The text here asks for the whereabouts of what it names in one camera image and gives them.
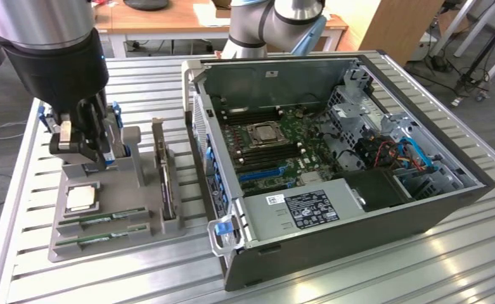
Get grey power supply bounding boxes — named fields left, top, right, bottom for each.
left=241, top=177, right=369, bottom=243

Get white appliance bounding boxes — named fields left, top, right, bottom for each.
left=405, top=31, right=433, bottom=63

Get blue expansion slot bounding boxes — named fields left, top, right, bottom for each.
left=237, top=167, right=283, bottom=182

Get white table frame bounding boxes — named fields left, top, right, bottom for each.
left=431, top=0, right=495, bottom=79

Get orange power wire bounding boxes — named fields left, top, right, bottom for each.
left=392, top=151, right=421, bottom=170

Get green RAM stick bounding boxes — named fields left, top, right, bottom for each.
left=55, top=227, right=149, bottom=248
left=56, top=208, right=149, bottom=227

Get hard disk blue bracket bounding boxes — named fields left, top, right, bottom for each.
left=37, top=101, right=124, bottom=174

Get silver CPU chip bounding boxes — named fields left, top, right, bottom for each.
left=256, top=125, right=276, bottom=142
left=65, top=186, right=99, bottom=212

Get green graphics card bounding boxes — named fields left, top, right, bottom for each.
left=149, top=117, right=179, bottom=222

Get open metal disk bay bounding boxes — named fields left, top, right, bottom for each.
left=392, top=167, right=465, bottom=201

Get black round object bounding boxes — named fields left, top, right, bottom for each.
left=123, top=0, right=172, bottom=11

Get silver chipset heat sink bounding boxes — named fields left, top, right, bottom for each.
left=300, top=172, right=327, bottom=187

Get black wheeled stand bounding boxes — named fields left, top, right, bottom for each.
left=453, top=18, right=495, bottom=108

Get perforated metal disk bay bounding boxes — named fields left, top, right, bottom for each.
left=325, top=84, right=400, bottom=159

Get green motherboard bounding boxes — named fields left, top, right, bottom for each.
left=211, top=103, right=345, bottom=197

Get dark grey PC case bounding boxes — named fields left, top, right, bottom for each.
left=180, top=49, right=495, bottom=293

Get blue case latch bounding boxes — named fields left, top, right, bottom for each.
left=212, top=223, right=236, bottom=236

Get white papers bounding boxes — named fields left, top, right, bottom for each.
left=192, top=2, right=232, bottom=27

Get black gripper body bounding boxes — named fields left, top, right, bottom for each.
left=8, top=30, right=108, bottom=113

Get black fan shroud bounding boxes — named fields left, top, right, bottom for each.
left=341, top=167, right=413, bottom=212

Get blue disk wire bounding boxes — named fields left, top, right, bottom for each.
left=392, top=136, right=439, bottom=174

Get wooden cabinet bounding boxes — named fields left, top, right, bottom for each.
left=348, top=0, right=447, bottom=69

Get red power wire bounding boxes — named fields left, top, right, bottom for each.
left=376, top=141, right=400, bottom=159

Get grey parts rack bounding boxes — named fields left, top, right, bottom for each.
left=47, top=125, right=188, bottom=263

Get CPU in motherboard socket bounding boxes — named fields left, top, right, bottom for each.
left=245, top=121, right=285, bottom=149

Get black expansion slot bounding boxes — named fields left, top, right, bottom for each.
left=235, top=161, right=281, bottom=175

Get wooden desk white frame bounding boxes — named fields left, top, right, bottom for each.
left=109, top=0, right=351, bottom=60
left=93, top=6, right=112, bottom=42

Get brown cardboard box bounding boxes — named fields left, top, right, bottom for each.
left=436, top=11, right=471, bottom=41

